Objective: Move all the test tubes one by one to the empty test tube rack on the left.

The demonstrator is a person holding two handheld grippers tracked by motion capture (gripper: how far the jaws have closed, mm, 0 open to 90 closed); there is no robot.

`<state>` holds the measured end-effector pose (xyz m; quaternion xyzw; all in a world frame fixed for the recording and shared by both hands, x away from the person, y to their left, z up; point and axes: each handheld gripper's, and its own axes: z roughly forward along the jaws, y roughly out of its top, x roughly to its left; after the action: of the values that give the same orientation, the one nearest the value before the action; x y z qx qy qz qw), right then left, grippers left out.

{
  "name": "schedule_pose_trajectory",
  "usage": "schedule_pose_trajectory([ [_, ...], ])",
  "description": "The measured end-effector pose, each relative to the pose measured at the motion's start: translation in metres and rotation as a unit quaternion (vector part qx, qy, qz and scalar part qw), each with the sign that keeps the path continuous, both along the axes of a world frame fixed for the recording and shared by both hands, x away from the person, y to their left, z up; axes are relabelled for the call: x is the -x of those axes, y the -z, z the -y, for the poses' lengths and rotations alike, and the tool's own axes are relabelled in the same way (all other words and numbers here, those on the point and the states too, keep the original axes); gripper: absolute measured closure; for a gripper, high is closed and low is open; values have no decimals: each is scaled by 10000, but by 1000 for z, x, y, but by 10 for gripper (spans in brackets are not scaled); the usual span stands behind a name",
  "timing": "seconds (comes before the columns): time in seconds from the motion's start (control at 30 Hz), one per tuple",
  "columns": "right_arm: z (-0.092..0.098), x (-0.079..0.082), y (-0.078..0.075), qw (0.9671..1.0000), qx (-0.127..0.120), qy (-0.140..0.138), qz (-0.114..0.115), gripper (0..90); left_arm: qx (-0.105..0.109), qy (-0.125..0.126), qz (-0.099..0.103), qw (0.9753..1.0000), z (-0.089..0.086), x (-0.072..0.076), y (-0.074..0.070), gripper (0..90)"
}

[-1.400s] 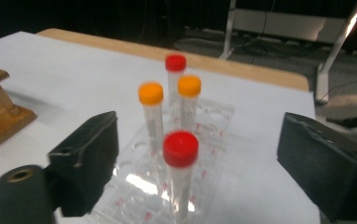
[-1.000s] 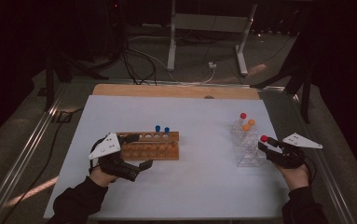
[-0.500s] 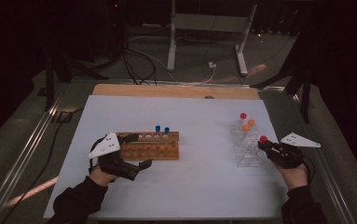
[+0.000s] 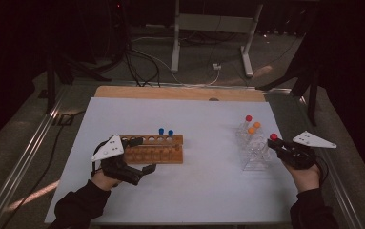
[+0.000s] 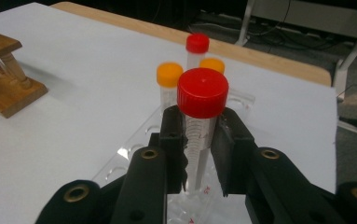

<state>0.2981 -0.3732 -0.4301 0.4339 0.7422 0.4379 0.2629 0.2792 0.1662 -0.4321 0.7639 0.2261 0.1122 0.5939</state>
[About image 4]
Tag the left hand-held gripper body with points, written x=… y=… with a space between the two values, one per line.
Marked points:
x=108 y=151

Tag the person's left hand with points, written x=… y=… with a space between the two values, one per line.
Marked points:
x=105 y=183

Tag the clear acrylic test tube rack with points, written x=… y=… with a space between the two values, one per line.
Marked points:
x=254 y=152

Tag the person's right hand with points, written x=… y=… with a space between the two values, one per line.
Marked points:
x=305 y=178

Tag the white metal table frame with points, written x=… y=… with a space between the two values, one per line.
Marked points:
x=215 y=24

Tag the red cap test tube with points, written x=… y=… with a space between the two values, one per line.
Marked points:
x=248 y=118
x=273 y=136

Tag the orange cap test tube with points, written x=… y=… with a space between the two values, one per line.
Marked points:
x=257 y=125
x=251 y=130

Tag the white plug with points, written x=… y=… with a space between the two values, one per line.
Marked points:
x=217 y=66

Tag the aluminium floor rail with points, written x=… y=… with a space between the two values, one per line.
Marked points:
x=21 y=165
x=339 y=191

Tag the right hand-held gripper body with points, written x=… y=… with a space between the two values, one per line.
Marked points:
x=300 y=156

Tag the white table mat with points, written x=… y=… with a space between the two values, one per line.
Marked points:
x=196 y=184

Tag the black tripod stand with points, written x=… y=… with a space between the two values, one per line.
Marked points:
x=312 y=95
x=51 y=79

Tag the blue cap test tube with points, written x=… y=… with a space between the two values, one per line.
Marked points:
x=161 y=131
x=170 y=133

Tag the wooden test tube rack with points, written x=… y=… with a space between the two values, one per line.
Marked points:
x=158 y=156

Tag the black floor box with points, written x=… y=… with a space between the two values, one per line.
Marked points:
x=64 y=119

